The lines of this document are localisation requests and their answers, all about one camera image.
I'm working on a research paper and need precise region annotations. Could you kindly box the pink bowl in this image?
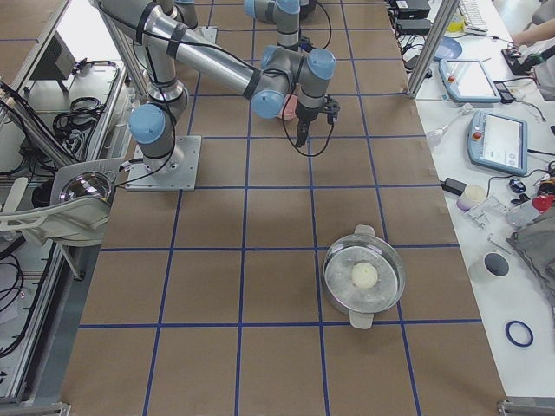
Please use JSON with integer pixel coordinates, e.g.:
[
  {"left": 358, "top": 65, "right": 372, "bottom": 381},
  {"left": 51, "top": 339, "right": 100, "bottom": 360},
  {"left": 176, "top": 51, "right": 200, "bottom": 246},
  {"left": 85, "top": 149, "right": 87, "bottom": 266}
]
[{"left": 278, "top": 94, "right": 297, "bottom": 120}]

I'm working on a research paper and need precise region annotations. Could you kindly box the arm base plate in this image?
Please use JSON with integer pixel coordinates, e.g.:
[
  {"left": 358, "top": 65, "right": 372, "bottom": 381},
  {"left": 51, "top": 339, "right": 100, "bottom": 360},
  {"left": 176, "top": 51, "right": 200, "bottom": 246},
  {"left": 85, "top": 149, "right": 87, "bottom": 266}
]
[
  {"left": 196, "top": 26, "right": 218, "bottom": 43},
  {"left": 125, "top": 135, "right": 202, "bottom": 192}
]

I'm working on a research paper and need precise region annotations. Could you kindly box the teach pendant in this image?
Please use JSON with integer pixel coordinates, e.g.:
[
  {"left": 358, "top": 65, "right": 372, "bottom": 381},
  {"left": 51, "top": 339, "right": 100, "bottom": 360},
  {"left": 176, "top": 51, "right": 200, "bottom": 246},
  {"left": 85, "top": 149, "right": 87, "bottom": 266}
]
[
  {"left": 467, "top": 111, "right": 528, "bottom": 176},
  {"left": 438, "top": 59, "right": 501, "bottom": 103}
]

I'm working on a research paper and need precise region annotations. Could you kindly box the white steamed bun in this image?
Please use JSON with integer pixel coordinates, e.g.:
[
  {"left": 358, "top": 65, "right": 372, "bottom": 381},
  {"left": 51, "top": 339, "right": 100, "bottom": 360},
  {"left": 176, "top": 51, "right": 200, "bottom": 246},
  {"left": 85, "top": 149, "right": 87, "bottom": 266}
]
[{"left": 351, "top": 262, "right": 378, "bottom": 289}]

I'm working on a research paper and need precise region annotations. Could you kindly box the blue plate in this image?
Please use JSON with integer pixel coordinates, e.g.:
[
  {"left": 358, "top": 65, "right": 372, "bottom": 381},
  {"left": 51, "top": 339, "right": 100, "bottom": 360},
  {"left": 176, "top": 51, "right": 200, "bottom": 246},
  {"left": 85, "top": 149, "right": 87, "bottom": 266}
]
[{"left": 434, "top": 36, "right": 462, "bottom": 62}]

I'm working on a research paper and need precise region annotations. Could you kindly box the grey cloth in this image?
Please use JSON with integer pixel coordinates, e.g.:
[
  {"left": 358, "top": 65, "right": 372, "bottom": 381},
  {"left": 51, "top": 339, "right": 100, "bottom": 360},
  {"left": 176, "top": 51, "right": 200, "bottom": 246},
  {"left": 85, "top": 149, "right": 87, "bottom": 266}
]
[{"left": 506, "top": 213, "right": 555, "bottom": 308}]

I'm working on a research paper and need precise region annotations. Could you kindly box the aluminium frame post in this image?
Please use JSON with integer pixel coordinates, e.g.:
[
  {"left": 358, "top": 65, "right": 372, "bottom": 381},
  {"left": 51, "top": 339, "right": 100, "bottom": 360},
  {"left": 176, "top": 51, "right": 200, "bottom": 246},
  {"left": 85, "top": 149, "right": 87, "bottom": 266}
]
[{"left": 406, "top": 0, "right": 459, "bottom": 99}]

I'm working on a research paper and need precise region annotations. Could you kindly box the far teach pendant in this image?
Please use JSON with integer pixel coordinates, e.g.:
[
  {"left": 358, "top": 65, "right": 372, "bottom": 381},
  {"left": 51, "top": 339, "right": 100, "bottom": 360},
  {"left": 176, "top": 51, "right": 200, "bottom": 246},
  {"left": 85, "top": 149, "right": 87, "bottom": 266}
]
[{"left": 438, "top": 59, "right": 501, "bottom": 103}]

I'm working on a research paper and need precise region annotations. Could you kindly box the black power adapter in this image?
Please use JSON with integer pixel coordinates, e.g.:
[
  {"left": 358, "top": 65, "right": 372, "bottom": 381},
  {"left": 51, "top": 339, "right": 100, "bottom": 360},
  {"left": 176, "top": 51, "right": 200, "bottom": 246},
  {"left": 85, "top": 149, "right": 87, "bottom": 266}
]
[{"left": 441, "top": 178, "right": 467, "bottom": 196}]

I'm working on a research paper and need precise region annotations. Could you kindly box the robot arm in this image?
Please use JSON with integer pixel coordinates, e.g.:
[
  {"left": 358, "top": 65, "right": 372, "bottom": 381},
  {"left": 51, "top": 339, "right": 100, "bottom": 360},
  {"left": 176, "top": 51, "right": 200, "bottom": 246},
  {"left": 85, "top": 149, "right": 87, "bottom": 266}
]
[
  {"left": 94, "top": 1, "right": 339, "bottom": 190},
  {"left": 169, "top": 0, "right": 310, "bottom": 51}
]

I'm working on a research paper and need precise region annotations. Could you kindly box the lavender white cup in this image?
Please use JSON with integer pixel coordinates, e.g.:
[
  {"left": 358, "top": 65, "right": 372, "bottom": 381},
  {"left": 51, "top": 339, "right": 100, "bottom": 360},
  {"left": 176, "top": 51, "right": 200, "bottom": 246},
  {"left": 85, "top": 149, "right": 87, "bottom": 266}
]
[{"left": 456, "top": 185, "right": 486, "bottom": 211}]

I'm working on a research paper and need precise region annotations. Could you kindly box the steel steamer pot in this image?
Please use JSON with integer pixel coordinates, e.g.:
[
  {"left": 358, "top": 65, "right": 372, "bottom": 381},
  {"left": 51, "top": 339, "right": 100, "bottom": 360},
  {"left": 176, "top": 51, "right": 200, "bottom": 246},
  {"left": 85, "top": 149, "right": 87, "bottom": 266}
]
[{"left": 321, "top": 224, "right": 406, "bottom": 329}]

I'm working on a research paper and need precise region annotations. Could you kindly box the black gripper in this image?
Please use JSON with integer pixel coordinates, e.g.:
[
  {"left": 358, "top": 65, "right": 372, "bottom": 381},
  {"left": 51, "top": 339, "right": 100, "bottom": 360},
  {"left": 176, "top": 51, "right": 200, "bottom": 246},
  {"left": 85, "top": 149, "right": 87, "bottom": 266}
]
[{"left": 295, "top": 94, "right": 339, "bottom": 147}]

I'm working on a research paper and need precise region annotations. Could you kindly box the white paper cup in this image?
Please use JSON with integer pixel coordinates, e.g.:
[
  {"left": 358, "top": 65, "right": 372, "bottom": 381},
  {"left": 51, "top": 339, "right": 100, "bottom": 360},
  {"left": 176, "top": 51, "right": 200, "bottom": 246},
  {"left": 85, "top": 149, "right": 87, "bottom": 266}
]
[{"left": 468, "top": 251, "right": 510, "bottom": 283}]

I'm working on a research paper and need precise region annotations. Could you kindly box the near teach pendant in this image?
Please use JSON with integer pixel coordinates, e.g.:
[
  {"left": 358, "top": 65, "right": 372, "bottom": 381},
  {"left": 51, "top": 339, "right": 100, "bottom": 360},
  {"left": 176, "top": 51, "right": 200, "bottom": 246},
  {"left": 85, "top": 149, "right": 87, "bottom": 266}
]
[{"left": 467, "top": 111, "right": 528, "bottom": 176}]

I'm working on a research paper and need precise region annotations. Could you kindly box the blue tape ring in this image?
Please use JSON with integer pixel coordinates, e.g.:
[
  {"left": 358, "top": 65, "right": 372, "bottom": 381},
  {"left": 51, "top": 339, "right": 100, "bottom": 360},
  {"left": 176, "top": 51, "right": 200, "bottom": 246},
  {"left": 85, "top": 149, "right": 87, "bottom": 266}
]
[{"left": 505, "top": 320, "right": 534, "bottom": 348}]

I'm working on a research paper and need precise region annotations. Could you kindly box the light bulb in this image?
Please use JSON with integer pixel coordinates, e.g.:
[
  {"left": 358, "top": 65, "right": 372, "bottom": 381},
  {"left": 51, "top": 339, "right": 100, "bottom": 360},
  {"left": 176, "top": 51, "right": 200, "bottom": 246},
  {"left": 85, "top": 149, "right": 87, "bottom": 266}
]
[{"left": 426, "top": 125, "right": 449, "bottom": 149}]

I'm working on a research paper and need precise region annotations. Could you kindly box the glass pot lid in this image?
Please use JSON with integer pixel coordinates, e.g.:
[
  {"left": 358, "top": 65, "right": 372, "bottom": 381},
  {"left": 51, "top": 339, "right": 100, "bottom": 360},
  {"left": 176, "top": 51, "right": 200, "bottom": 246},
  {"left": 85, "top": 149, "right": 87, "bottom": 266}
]
[{"left": 59, "top": 172, "right": 113, "bottom": 202}]

